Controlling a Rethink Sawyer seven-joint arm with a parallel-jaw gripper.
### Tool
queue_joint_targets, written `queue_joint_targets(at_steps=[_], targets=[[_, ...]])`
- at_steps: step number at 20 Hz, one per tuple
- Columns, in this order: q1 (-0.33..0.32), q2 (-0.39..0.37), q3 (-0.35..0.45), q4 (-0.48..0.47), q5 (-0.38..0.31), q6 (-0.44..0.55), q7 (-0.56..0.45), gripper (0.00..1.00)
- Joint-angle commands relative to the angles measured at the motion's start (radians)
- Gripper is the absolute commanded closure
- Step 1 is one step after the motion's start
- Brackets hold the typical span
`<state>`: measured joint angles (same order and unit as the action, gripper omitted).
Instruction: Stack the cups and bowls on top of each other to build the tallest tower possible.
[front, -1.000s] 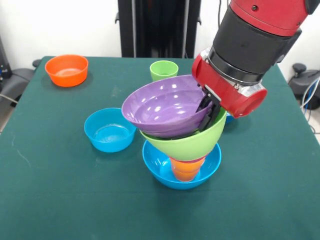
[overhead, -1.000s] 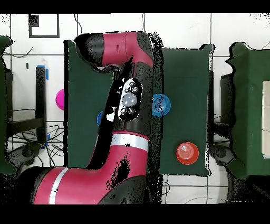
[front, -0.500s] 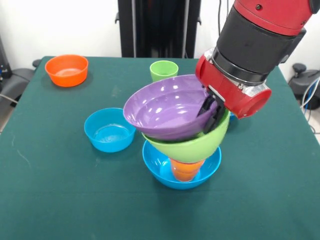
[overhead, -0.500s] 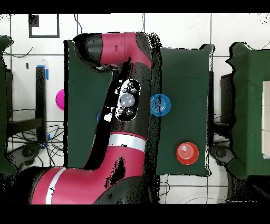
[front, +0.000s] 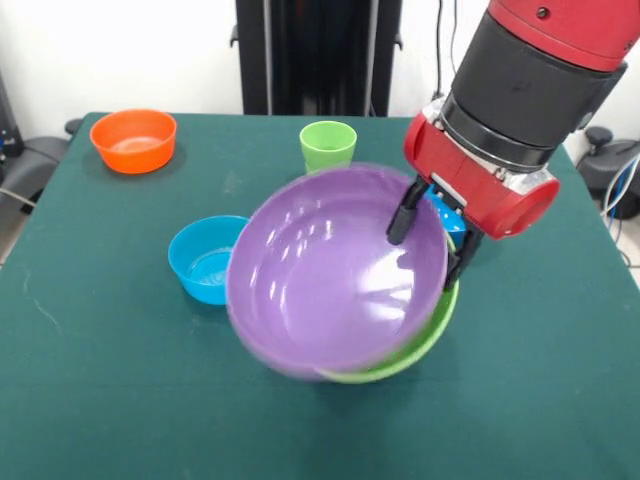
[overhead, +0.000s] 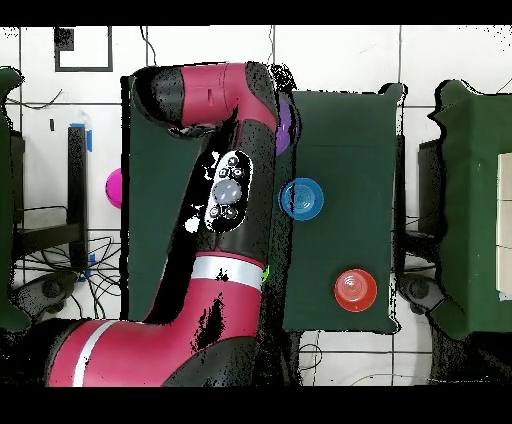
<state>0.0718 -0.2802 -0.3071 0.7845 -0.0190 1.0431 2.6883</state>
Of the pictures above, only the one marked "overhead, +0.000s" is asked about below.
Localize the small light blue bowl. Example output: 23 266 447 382
278 177 325 222

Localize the magenta bowl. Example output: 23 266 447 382
104 167 123 210

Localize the neighbouring green table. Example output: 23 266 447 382
0 66 33 333
427 79 512 339

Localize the orange bowl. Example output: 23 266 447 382
334 268 378 313

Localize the dark green table cloth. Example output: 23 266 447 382
120 75 405 335

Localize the black pedestal leg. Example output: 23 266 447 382
399 271 446 317
11 271 78 317

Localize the floor cable tangle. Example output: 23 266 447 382
15 235 123 321

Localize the white box stack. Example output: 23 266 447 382
496 152 512 302

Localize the black square frame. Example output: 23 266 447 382
54 26 114 73

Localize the black cable with plug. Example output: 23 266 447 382
139 26 158 67

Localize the large purple bowl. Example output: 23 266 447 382
275 99 300 157

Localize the black metal stand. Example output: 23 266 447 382
11 124 90 277

